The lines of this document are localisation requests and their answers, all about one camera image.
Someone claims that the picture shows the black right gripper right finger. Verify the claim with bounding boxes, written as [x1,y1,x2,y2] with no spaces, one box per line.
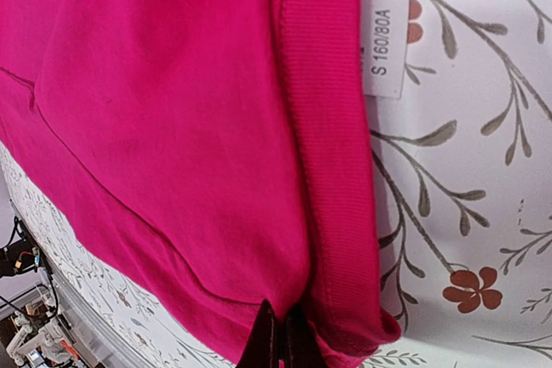
[282,305,328,368]

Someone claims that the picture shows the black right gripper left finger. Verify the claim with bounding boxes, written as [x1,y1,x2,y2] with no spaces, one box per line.
[237,300,283,368]

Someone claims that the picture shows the red t-shirt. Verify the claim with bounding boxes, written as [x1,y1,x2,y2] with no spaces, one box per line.
[1,0,400,367]

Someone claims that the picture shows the floral patterned tablecloth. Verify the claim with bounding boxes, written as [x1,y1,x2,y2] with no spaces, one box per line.
[1,0,551,367]

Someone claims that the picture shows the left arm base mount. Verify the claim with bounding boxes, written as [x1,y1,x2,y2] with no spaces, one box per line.
[1,215,47,278]

